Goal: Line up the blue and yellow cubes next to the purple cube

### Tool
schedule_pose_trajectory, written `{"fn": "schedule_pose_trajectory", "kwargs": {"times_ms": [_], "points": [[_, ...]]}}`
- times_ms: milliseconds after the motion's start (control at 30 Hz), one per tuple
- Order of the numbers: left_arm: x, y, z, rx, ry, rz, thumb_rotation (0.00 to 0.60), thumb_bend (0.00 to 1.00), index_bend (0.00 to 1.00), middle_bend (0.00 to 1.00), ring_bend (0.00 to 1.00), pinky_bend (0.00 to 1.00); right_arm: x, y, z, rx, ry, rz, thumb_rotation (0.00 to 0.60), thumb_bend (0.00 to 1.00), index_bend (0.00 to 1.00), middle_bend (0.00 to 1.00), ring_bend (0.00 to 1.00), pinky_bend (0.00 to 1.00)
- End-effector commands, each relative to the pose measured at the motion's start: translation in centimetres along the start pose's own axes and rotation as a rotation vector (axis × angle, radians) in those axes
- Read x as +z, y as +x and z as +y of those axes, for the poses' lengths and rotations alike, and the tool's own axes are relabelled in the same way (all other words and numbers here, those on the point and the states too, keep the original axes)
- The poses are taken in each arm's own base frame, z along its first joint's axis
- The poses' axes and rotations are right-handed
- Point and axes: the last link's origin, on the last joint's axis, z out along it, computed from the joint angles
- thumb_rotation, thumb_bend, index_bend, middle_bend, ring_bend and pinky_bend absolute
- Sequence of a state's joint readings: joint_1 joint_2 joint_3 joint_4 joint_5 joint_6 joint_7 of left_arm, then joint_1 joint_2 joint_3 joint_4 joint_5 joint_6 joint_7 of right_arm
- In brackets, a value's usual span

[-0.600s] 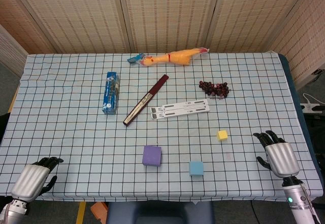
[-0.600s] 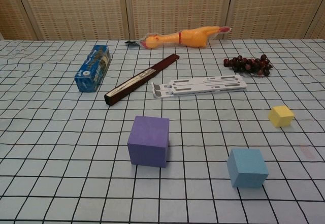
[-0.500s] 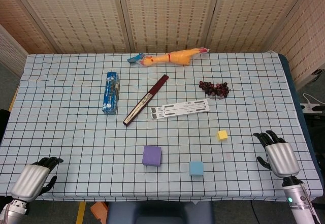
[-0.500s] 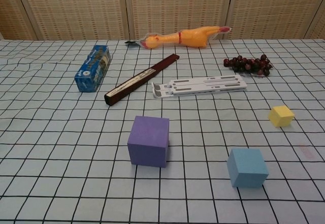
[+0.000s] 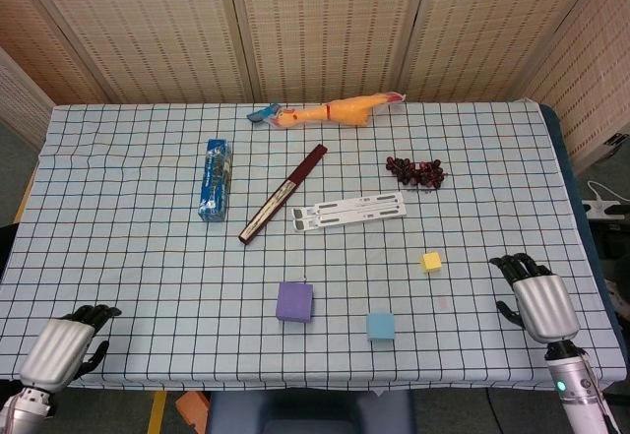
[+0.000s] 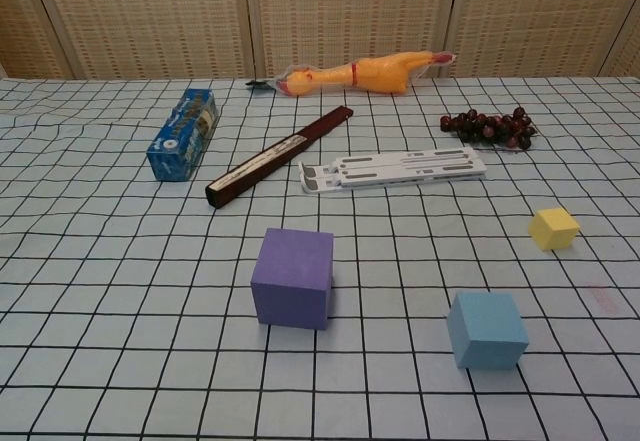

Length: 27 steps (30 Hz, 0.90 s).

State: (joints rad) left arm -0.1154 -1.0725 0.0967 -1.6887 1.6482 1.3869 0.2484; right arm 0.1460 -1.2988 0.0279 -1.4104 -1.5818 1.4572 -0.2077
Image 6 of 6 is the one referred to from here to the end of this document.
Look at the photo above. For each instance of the woven beige folding screen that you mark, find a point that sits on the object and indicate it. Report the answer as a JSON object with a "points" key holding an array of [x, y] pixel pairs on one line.
{"points": [[150, 11]]}

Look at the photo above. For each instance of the small yellow foam cube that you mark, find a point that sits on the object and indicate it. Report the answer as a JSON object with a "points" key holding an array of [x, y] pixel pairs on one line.
{"points": [[552, 228]]}

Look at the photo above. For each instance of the light blue checkered tablecloth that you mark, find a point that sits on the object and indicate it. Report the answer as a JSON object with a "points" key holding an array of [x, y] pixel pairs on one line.
{"points": [[100, 261]]}

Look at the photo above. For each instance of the long blue cardboard box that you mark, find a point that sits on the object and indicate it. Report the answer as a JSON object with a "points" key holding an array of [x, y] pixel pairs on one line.
{"points": [[182, 136]]}

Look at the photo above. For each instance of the dark red long box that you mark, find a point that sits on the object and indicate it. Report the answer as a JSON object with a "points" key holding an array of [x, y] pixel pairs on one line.
{"points": [[270, 158]]}

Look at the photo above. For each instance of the dark red grape bunch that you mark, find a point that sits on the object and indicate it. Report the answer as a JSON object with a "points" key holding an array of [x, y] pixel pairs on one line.
{"points": [[480, 128]]}

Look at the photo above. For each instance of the medium blue foam cube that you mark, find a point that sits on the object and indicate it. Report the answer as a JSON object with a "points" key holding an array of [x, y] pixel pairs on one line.
{"points": [[487, 331]]}

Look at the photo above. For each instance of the white folding laptop stand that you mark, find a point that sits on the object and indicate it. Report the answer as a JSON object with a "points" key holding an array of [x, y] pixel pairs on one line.
{"points": [[395, 168]]}

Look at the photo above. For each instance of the yellow rubber chicken toy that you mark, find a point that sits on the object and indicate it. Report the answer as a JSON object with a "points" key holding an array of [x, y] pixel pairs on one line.
{"points": [[370, 76]]}

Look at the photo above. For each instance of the large purple foam cube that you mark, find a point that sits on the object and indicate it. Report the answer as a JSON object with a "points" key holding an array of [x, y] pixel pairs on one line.
{"points": [[292, 281]]}

